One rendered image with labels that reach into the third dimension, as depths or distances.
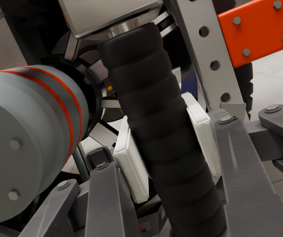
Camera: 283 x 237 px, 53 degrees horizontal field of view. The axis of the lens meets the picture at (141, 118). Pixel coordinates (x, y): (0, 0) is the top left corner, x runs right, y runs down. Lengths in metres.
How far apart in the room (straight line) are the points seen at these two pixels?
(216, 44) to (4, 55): 0.27
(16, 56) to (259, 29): 0.31
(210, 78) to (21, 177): 0.25
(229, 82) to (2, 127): 0.27
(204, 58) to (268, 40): 0.08
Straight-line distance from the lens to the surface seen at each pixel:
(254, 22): 0.39
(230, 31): 0.38
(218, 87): 0.38
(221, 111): 0.16
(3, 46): 0.42
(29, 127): 0.26
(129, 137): 0.15
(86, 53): 0.89
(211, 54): 0.38
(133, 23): 0.16
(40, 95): 0.30
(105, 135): 0.50
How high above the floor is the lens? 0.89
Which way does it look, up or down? 14 degrees down
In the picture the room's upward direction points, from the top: 22 degrees counter-clockwise
